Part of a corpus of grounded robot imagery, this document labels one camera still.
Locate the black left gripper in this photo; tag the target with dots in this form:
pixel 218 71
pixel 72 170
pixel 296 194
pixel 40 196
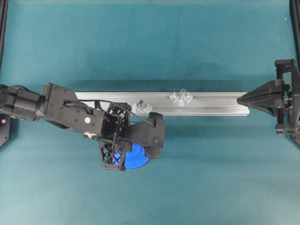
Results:
pixel 64 110

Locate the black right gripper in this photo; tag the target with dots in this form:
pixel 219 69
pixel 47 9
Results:
pixel 288 85

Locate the large blue gear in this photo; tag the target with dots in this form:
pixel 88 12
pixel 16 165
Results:
pixel 136 157

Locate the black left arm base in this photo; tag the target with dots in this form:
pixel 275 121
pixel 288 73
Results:
pixel 5 127

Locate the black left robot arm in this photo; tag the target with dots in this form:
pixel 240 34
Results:
pixel 18 102

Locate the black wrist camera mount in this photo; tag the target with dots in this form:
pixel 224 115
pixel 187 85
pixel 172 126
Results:
pixel 150 134

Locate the clear bracket above lower shaft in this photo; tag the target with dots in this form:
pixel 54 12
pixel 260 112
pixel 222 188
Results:
pixel 147 108

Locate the clear bracket above shaft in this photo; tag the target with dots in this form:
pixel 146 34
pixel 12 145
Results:
pixel 147 108
pixel 188 97

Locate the aluminium extrusion rail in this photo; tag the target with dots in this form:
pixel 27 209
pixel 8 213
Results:
pixel 203 103

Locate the clear bracket above upper shaft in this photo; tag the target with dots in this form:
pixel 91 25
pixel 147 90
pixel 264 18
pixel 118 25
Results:
pixel 188 97

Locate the black frame post right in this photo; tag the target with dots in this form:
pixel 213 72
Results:
pixel 295 18

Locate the black frame post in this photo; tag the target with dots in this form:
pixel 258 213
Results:
pixel 295 18
pixel 3 21

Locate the black frame post left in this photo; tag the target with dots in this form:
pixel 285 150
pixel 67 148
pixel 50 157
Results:
pixel 3 21

